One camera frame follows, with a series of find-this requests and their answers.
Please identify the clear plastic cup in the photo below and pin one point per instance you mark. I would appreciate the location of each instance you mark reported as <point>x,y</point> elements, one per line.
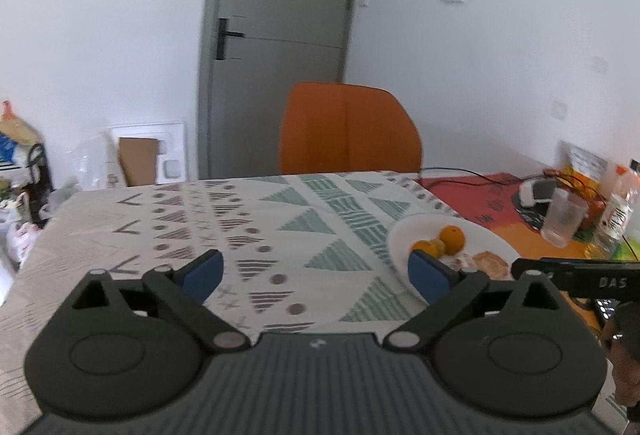
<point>562,217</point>

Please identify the small orange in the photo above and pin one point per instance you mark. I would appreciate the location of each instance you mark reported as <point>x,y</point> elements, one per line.
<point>422,247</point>

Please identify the red white plastic bag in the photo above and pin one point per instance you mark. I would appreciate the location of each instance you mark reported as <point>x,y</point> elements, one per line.
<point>22,240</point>

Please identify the white wall outlet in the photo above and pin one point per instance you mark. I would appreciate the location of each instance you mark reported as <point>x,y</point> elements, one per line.
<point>560,110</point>

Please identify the brown paper bag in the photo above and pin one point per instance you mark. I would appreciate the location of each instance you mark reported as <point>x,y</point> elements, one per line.
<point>17,127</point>

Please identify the white charger device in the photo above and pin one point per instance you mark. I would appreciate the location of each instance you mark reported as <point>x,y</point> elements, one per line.
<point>535,191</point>

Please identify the brown cardboard piece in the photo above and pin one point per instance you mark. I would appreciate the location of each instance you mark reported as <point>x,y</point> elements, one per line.
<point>139,162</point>

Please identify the person's right hand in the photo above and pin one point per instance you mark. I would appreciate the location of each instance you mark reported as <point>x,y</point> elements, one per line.
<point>627,365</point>

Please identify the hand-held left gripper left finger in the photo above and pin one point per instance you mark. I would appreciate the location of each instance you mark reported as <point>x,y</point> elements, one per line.
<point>202,272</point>

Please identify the black flat device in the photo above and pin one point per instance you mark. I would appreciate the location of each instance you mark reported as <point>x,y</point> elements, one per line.
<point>605,310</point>

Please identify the white foam board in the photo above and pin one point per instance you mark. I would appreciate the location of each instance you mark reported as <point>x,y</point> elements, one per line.
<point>172,155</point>

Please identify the grey door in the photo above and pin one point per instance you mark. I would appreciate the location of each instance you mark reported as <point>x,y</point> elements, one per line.
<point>280,65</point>

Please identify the clear plastic wrap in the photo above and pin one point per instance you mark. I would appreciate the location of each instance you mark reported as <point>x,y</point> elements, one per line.
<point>82,170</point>

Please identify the blue plastic bag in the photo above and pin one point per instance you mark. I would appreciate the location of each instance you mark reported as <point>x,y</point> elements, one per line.
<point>10,151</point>

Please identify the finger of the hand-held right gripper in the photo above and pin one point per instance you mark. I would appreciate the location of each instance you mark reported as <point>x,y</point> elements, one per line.
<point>532,265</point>

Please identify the red orange table mat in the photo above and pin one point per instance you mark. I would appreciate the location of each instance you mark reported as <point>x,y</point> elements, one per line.
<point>480,200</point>

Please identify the peeled pale tangerine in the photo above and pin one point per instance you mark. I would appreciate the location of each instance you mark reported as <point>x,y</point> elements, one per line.
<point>492,265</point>

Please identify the silver snack bag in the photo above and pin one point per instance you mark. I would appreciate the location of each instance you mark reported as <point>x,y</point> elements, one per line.
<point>582,162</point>

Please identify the orange capped drink bottle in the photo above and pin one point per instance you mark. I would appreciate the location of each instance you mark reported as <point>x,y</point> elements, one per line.
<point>617,207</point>

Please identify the orange chair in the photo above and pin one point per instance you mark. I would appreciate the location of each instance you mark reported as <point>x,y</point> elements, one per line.
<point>345,130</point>

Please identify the white round plate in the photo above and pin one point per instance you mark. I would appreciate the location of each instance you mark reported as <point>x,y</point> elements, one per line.
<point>405,240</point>

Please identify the black metal rack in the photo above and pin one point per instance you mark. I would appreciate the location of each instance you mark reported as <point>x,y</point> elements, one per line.
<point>42,185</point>

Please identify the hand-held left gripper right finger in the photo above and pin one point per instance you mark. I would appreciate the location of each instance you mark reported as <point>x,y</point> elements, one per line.
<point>425,275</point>

